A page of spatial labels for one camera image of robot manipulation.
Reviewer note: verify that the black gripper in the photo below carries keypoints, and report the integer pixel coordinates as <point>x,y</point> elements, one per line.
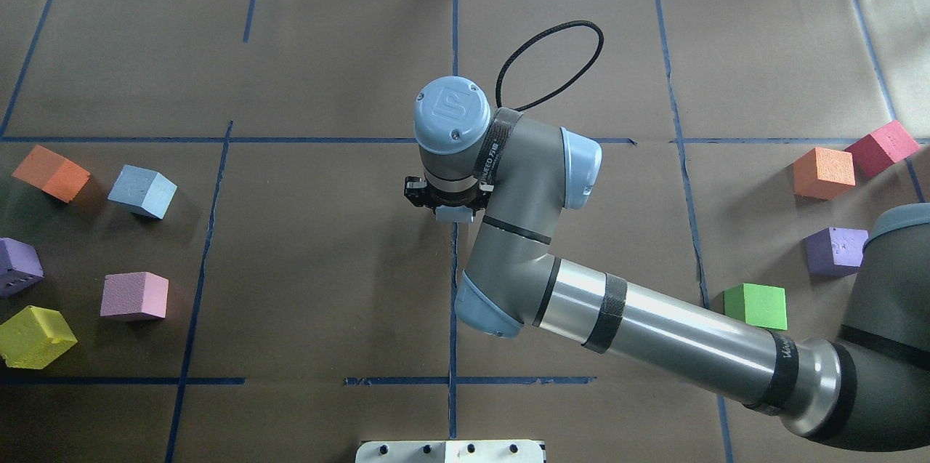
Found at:
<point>416,195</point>

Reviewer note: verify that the light blue foam block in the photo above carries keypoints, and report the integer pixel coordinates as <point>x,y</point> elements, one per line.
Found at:
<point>454,214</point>

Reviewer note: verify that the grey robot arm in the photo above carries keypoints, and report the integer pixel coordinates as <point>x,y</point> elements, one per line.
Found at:
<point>864,391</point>

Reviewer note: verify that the pink foam block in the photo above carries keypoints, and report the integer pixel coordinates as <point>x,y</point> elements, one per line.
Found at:
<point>134,296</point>

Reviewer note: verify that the orange foam block left side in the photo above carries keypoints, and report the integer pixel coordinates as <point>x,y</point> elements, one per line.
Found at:
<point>52,173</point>

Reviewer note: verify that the orange foam block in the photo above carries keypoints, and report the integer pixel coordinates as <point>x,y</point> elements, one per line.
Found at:
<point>52,173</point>
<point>823,173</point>

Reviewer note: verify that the green foam block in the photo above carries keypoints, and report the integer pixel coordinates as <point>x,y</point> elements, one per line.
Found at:
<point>759,305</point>

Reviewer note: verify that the purple foam block left side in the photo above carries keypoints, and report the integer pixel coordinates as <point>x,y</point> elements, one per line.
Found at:
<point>20,267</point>

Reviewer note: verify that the purple foam block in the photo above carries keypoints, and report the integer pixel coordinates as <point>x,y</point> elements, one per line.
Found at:
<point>835,252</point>
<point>20,267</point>

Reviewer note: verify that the orange foam block right side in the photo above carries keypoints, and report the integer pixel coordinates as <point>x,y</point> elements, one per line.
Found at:
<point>823,173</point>

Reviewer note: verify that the yellow foam block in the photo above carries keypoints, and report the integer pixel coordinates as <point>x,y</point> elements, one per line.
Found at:
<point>35,337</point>

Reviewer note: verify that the purple foam block right side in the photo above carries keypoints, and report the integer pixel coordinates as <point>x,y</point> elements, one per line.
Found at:
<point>835,252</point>

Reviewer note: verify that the dark red foam block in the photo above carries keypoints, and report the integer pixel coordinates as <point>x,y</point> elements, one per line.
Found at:
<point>882,148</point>

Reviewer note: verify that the white camera stand post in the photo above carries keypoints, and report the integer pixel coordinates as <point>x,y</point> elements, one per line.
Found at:
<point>494,450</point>

